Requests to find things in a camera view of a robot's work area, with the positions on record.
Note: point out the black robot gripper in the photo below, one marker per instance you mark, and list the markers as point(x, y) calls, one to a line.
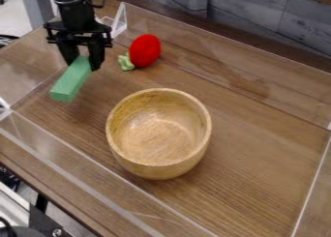
point(77, 21)

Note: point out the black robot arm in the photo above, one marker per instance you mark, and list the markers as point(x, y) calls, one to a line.
point(80, 40)

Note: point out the grey table leg post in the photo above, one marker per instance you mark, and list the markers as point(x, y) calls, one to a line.
point(38, 11)

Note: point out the black clamp with cable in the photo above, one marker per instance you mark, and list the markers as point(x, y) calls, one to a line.
point(26, 222)

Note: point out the red plush strawberry toy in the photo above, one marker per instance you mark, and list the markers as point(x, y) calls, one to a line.
point(142, 53)

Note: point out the green rectangular stick block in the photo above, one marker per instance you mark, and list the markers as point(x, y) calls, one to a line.
point(70, 81)

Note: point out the clear acrylic tray wall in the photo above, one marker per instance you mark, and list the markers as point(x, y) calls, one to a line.
point(269, 105)

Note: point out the light wooden bowl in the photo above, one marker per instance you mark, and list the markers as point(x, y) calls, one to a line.
point(157, 131)

